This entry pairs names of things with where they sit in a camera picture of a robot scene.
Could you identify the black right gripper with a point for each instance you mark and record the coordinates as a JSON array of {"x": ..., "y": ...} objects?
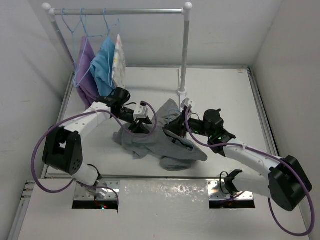
[{"x": 178, "y": 125}]

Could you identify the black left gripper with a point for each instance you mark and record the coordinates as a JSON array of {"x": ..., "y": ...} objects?
[{"x": 138, "y": 127}]

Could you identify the grey t shirt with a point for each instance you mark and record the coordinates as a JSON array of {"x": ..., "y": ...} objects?
[{"x": 174, "y": 153}]

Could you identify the blue wire hanger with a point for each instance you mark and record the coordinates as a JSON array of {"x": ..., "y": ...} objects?
[{"x": 172, "y": 115}]

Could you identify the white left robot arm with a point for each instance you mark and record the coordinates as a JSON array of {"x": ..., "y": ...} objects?
[{"x": 63, "y": 145}]

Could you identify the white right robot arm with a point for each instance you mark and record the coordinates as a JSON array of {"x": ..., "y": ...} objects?
[{"x": 281, "y": 179}]

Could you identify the white patterned hanging shirt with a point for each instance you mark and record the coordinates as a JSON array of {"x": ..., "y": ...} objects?
[{"x": 119, "y": 65}]

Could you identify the purple hanging shirt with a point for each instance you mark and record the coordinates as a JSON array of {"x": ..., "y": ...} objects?
[{"x": 84, "y": 81}]

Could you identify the blue hanger with purple shirt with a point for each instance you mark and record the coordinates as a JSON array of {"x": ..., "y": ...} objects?
[{"x": 83, "y": 21}]

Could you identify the blue hanging shirt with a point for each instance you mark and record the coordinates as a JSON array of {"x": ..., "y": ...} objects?
[{"x": 99, "y": 68}]

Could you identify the white metal clothes rack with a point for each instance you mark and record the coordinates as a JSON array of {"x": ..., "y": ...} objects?
[{"x": 185, "y": 11}]

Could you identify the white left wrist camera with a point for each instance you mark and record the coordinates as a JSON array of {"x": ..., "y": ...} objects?
[{"x": 140, "y": 112}]

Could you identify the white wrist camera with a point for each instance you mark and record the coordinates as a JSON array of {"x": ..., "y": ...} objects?
[
  {"x": 186, "y": 103},
  {"x": 140, "y": 112}
]

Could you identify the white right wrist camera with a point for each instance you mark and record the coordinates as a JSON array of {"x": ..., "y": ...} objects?
[{"x": 186, "y": 103}]

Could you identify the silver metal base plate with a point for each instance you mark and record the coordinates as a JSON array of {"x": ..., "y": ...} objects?
[{"x": 109, "y": 189}]

